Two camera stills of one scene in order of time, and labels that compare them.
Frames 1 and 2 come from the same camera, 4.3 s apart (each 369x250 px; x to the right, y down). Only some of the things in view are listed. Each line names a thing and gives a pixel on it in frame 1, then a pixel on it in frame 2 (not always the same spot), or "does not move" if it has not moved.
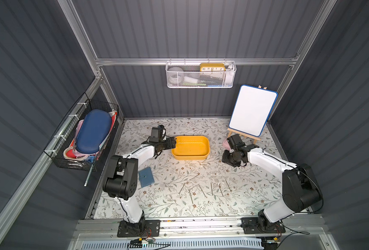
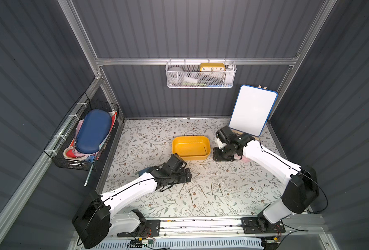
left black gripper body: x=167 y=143 -> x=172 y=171
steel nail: x=203 y=191 does not move
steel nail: x=191 y=196 does not move
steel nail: x=220 y=189 does not move
